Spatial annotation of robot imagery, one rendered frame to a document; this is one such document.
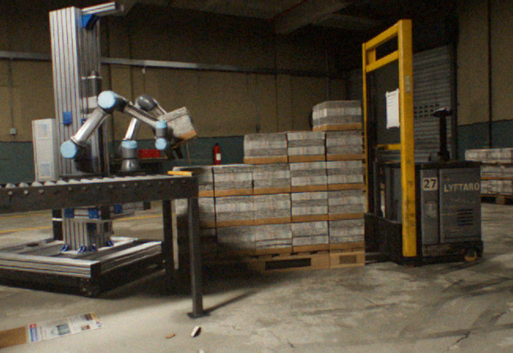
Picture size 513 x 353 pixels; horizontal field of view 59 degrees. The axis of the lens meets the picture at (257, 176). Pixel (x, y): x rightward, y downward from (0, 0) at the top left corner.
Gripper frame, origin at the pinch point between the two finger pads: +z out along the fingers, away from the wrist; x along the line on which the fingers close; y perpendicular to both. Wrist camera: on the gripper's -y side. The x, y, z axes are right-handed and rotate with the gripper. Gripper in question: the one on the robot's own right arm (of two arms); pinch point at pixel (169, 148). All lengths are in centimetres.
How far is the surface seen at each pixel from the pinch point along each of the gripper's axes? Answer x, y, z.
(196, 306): 13, -93, -77
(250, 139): -57, -17, 6
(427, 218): -157, -126, 3
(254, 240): -29, -89, 7
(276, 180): -62, -54, 8
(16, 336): 103, -64, -91
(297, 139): -90, -31, 10
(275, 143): -73, -27, 8
